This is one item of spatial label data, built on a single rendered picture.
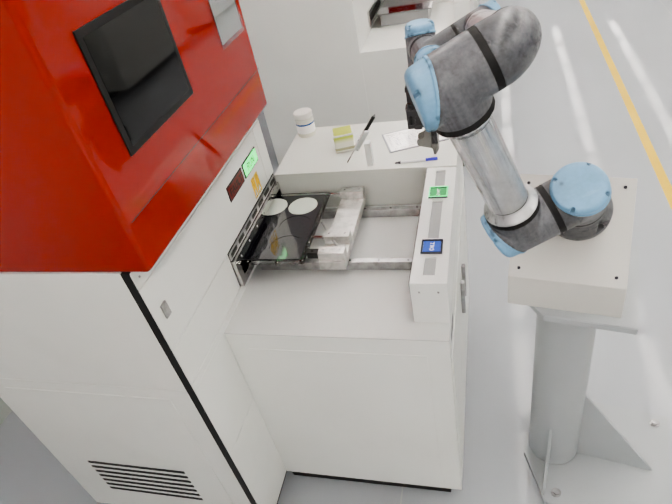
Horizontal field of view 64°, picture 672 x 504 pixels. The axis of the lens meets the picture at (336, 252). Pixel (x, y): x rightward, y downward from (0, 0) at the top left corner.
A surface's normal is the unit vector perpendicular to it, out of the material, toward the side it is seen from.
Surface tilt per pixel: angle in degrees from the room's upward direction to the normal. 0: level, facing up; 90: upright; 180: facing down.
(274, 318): 0
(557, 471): 0
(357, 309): 0
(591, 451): 90
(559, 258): 43
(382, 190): 90
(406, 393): 90
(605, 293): 90
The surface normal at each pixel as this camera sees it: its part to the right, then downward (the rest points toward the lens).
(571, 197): -0.27, -0.21
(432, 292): -0.21, 0.63
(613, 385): -0.18, -0.77
